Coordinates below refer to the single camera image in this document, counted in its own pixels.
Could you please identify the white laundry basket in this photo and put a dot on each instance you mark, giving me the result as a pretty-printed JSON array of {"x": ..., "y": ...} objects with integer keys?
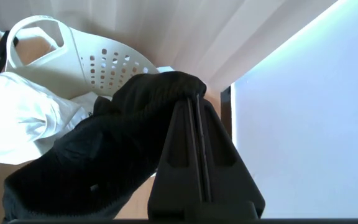
[{"x": 61, "y": 74}]

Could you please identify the white garment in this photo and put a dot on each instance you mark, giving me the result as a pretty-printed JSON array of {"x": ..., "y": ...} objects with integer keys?
[{"x": 17, "y": 124}]

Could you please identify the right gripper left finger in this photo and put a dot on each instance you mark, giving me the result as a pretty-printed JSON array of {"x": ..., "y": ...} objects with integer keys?
[{"x": 179, "y": 186}]

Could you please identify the black garment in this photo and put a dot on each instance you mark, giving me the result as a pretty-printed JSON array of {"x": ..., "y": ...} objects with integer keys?
[{"x": 104, "y": 155}]

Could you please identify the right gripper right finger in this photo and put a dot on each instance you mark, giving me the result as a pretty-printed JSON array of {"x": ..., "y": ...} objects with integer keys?
[{"x": 228, "y": 186}]

